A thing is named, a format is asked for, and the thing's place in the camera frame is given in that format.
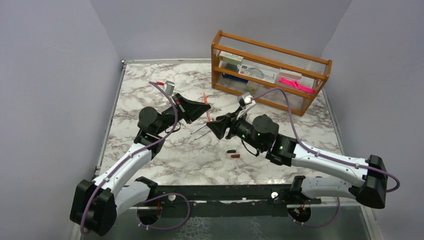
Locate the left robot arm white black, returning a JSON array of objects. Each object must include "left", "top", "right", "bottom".
[{"left": 69, "top": 93, "right": 211, "bottom": 236}]

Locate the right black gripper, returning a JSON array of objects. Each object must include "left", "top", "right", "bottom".
[{"left": 207, "top": 105, "right": 265, "bottom": 152}]

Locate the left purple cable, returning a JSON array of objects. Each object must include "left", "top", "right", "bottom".
[{"left": 79, "top": 81, "right": 191, "bottom": 235}]

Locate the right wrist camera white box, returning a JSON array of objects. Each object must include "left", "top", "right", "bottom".
[{"left": 237, "top": 92, "right": 254, "bottom": 109}]

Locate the white printed flat package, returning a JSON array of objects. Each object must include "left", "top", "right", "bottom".
[{"left": 237, "top": 60, "right": 279, "bottom": 83}]

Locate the white box top shelf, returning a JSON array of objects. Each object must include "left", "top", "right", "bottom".
[{"left": 219, "top": 51, "right": 244, "bottom": 65}]

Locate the wooden orange shelf rack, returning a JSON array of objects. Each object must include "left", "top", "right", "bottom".
[{"left": 210, "top": 30, "right": 333, "bottom": 116}]

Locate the blue box lower shelf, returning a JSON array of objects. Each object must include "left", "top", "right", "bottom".
[{"left": 221, "top": 73, "right": 248, "bottom": 84}]

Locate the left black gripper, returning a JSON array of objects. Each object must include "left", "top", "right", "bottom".
[{"left": 155, "top": 93, "right": 211, "bottom": 135}]

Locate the small cream box lower shelf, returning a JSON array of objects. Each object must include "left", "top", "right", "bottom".
[{"left": 246, "top": 81, "right": 259, "bottom": 93}]

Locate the white pink flat box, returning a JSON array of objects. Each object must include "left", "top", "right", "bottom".
[{"left": 279, "top": 69, "right": 302, "bottom": 81}]

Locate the purple cable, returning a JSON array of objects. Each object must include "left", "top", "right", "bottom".
[
  {"left": 79, "top": 81, "right": 191, "bottom": 235},
  {"left": 251, "top": 87, "right": 401, "bottom": 229}
]

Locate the orange highlighter pen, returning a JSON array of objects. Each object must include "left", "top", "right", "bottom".
[{"left": 202, "top": 92, "right": 212, "bottom": 121}]

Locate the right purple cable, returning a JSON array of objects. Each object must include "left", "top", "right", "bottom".
[{"left": 251, "top": 87, "right": 401, "bottom": 229}]

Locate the pink plastic item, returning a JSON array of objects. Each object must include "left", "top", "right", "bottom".
[{"left": 278, "top": 77, "right": 316, "bottom": 94}]

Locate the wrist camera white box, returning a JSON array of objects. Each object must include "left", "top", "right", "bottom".
[
  {"left": 237, "top": 92, "right": 254, "bottom": 109},
  {"left": 164, "top": 80, "right": 175, "bottom": 96}
]

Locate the aluminium frame rail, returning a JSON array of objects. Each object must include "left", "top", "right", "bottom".
[{"left": 78, "top": 185, "right": 373, "bottom": 211}]

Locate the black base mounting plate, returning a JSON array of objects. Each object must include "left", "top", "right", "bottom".
[{"left": 135, "top": 184, "right": 321, "bottom": 221}]

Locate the white board marker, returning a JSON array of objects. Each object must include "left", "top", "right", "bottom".
[
  {"left": 190, "top": 122, "right": 208, "bottom": 135},
  {"left": 194, "top": 130, "right": 212, "bottom": 141}
]

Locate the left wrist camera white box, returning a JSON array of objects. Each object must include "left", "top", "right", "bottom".
[{"left": 164, "top": 80, "right": 175, "bottom": 96}]

